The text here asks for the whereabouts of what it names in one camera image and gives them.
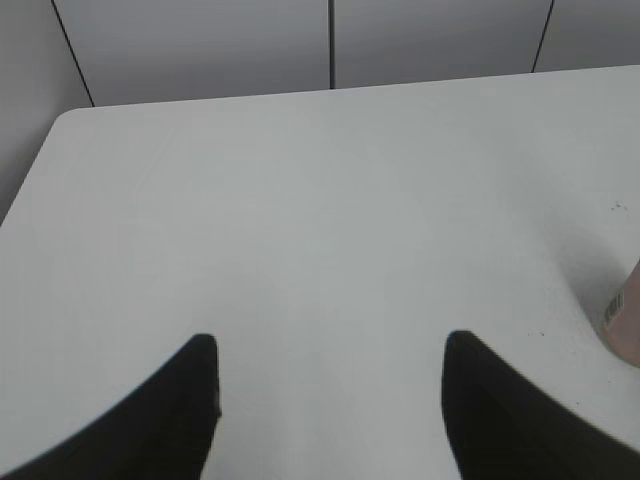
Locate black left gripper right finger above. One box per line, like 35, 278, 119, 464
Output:
441, 330, 639, 479

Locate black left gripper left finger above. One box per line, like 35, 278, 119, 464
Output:
2, 334, 221, 479

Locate peach oolong tea bottle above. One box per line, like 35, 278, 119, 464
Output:
601, 263, 640, 368

